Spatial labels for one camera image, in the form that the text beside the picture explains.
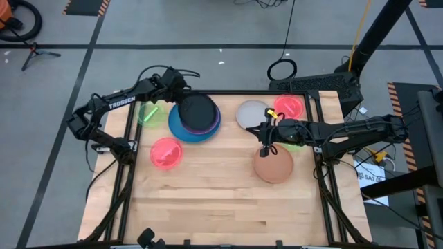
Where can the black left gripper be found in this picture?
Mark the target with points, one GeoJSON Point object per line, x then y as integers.
{"type": "Point", "coordinates": [173, 94]}

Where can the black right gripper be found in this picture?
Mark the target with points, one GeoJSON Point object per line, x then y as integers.
{"type": "Point", "coordinates": [273, 133]}

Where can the black plastic plate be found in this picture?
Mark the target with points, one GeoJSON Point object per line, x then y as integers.
{"type": "Point", "coordinates": [197, 114]}

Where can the grey plastic plate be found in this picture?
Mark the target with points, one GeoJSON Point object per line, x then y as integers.
{"type": "Point", "coordinates": [251, 113]}

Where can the orange-brown plastic plate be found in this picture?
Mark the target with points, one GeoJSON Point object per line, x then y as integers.
{"type": "Point", "coordinates": [273, 167]}

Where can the red translucent plastic plate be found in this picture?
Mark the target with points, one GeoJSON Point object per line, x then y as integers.
{"type": "Point", "coordinates": [290, 105]}
{"type": "Point", "coordinates": [166, 154]}

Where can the purple plastic plate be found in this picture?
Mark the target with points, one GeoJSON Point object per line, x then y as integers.
{"type": "Point", "coordinates": [214, 126]}

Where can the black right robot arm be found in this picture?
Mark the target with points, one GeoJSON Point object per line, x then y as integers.
{"type": "Point", "coordinates": [363, 129]}

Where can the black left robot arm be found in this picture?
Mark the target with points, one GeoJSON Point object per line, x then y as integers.
{"type": "Point", "coordinates": [121, 100]}

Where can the large blue plastic plate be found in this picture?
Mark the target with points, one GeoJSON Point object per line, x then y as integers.
{"type": "Point", "coordinates": [187, 135]}

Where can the white paper label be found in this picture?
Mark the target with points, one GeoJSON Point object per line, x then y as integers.
{"type": "Point", "coordinates": [372, 180]}

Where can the hazard-striped black floor mat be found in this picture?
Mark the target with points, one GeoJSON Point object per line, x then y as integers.
{"type": "Point", "coordinates": [401, 121]}
{"type": "Point", "coordinates": [431, 2]}
{"type": "Point", "coordinates": [84, 7]}

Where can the black support beam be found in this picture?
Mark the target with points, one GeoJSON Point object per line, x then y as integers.
{"type": "Point", "coordinates": [398, 181]}

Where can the black tripod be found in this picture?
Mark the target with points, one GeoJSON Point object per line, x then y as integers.
{"type": "Point", "coordinates": [34, 53]}

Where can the orange shop vacuum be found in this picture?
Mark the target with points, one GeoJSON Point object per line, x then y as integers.
{"type": "Point", "coordinates": [10, 17]}

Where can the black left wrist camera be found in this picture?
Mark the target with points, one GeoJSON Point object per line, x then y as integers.
{"type": "Point", "coordinates": [174, 79]}

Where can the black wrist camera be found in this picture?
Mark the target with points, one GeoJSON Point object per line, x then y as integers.
{"type": "Point", "coordinates": [174, 79]}
{"type": "Point", "coordinates": [294, 133]}

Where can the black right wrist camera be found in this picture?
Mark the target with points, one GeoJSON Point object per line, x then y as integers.
{"type": "Point", "coordinates": [294, 133]}

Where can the black aluminium table frame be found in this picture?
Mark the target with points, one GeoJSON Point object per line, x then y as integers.
{"type": "Point", "coordinates": [242, 92]}

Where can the black table-level camera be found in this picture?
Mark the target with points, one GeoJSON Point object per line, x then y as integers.
{"type": "Point", "coordinates": [149, 238]}

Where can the black camera mast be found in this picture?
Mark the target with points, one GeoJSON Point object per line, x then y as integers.
{"type": "Point", "coordinates": [377, 34]}

